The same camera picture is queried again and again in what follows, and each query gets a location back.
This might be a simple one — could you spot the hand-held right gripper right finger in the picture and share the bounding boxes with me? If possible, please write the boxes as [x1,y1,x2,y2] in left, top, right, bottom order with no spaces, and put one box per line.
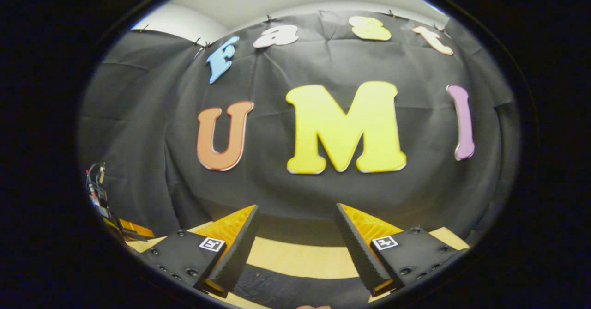
[333,203,470,298]

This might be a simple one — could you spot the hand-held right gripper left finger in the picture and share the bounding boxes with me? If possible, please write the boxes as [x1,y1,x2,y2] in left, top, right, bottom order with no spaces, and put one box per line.
[140,204,260,299]

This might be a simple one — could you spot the black backdrop cloth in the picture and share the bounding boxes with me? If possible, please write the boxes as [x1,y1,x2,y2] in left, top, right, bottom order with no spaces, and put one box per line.
[76,10,520,254]

